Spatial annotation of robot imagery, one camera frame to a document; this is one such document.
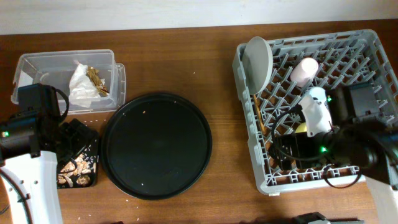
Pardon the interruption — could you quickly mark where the grey plate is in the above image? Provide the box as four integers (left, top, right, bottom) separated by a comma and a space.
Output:
242, 36, 273, 95

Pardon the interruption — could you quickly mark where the blue cup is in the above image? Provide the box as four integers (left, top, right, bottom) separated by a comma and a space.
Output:
303, 86, 326, 103

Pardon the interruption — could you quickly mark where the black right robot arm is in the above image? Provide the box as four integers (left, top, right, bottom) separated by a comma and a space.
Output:
269, 82, 397, 223

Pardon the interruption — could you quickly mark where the grey dishwasher rack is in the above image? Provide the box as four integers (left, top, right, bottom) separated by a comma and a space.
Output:
232, 30, 397, 196

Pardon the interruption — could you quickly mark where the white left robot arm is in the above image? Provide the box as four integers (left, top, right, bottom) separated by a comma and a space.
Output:
1, 111, 79, 223

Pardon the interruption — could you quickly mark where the pink cup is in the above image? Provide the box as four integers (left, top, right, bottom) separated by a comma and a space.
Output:
290, 57, 319, 87

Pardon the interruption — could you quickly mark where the pile of nuts and oats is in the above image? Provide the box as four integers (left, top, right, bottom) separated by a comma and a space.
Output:
57, 145, 99, 189

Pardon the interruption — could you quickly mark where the clear plastic bin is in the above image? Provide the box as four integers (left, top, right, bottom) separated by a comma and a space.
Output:
11, 49, 126, 114

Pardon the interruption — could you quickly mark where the white tissue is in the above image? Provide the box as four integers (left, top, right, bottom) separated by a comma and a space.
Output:
68, 63, 101, 108

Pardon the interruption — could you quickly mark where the black rectangular tray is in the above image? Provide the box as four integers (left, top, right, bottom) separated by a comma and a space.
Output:
57, 119, 99, 189

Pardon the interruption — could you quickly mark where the round black tray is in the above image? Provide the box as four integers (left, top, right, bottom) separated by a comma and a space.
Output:
99, 93, 213, 200

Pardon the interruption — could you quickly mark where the gold coffee sachet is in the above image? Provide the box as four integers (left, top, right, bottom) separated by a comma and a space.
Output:
86, 67, 109, 96

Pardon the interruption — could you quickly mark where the yellow bowl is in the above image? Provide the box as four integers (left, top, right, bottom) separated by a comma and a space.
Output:
295, 123, 307, 133

